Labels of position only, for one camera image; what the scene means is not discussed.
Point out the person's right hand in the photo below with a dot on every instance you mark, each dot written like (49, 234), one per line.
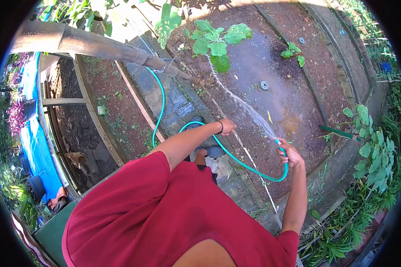
(291, 155)

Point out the person's left hand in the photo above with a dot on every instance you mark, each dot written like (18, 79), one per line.
(228, 126)

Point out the person's left fingers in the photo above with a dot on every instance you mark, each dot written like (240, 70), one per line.
(232, 128)

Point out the person's right fingers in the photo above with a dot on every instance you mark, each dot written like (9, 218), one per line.
(282, 152)

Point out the black wrist band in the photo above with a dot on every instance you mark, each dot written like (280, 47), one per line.
(221, 128)

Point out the person's legs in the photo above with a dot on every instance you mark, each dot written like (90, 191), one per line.
(214, 152)

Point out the dark green stake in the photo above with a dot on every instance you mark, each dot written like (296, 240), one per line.
(337, 132)

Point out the large-leaved green plant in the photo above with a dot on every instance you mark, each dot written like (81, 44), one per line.
(217, 48)

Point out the tall leafy green plant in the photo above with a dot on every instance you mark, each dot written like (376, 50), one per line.
(366, 150)

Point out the long wooden plank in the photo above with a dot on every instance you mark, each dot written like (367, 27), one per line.
(138, 101)

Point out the green grass clump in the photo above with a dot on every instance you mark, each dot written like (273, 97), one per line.
(341, 230)

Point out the small green seedling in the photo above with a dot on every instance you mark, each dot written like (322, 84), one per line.
(291, 46)

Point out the person's body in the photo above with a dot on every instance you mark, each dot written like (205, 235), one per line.
(147, 217)

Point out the leafy overhanging branch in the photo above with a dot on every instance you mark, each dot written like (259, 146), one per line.
(168, 20)

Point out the blue container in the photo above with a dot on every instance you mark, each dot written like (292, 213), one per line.
(386, 66)

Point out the thick bamboo pole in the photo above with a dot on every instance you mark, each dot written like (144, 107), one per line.
(87, 43)

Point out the orange cloth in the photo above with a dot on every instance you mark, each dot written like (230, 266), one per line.
(57, 197)

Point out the blue tarp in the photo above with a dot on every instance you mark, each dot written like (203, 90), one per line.
(36, 147)

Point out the black plant pot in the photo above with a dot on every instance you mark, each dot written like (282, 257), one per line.
(36, 188)

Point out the dark green board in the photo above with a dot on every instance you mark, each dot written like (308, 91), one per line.
(53, 233)

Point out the purple-leaved plant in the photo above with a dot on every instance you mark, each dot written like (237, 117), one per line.
(16, 116)

